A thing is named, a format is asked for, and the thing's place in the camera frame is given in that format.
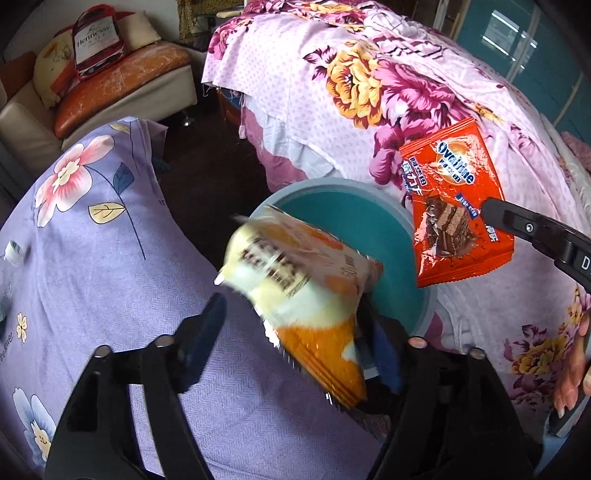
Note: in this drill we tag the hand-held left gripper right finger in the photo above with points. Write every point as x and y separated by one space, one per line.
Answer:
388 360

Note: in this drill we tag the teal cabinet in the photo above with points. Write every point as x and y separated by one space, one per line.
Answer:
508 55

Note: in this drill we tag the cream sofa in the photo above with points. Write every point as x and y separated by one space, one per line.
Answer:
27 124

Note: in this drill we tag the orange leather cushion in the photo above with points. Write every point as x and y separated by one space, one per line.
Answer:
129 78

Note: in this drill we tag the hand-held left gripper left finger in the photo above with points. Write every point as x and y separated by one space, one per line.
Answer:
203 332

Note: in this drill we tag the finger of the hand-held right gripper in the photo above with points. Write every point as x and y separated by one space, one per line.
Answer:
521 226

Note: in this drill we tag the wooden bed frame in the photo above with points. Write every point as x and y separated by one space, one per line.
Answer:
228 108

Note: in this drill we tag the yellow orange snack packet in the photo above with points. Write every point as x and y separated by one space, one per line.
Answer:
295 295

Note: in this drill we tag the clear plastic bottle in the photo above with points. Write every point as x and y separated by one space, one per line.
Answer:
11 258

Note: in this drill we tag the yellow pillow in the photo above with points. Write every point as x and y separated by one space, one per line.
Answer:
51 69

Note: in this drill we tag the pink floral bed sheet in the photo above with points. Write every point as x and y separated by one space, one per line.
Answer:
300 92

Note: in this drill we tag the red gift box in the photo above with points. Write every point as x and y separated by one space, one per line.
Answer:
97 41

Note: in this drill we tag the person's right hand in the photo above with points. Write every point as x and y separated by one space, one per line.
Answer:
572 383

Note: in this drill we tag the pink white quilt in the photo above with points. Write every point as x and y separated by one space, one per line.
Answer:
281 147

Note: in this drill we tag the teal trash bin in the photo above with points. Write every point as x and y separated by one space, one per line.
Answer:
351 221

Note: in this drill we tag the red chocolate wafer packet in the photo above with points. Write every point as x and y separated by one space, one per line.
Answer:
452 217

